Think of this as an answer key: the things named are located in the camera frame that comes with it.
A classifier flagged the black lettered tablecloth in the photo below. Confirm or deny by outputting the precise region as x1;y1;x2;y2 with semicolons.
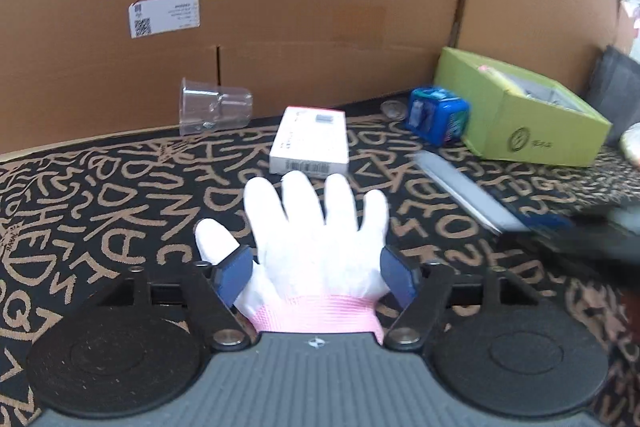
0;99;640;427

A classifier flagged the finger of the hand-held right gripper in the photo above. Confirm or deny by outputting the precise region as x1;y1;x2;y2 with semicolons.
505;210;612;268

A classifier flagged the green cardboard box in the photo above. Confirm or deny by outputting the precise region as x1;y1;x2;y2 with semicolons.
433;46;614;168

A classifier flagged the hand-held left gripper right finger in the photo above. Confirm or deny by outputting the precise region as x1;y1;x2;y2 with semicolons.
379;245;557;354

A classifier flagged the clear round lid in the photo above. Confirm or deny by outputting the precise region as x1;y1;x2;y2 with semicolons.
380;100;407;122

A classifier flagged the white glove with pink cuff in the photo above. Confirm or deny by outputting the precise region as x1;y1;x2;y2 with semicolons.
194;170;392;346

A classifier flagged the white paper label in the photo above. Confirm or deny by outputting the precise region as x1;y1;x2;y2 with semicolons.
128;0;202;40

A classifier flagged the blue cube container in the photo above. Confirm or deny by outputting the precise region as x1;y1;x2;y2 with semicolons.
406;86;472;146

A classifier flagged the grey long packet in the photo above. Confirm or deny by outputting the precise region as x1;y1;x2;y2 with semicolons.
413;150;532;237

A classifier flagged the dark grey cushion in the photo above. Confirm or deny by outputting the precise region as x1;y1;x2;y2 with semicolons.
584;45;640;130

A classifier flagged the white box with pink edge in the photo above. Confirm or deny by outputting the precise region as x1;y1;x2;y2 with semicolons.
269;106;351;178

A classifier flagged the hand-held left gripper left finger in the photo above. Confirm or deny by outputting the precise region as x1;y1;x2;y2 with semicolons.
97;245;256;354

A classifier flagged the white cloth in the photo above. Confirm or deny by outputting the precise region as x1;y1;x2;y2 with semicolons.
619;123;640;164

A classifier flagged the clear plastic cup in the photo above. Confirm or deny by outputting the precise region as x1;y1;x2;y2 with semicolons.
179;77;254;138

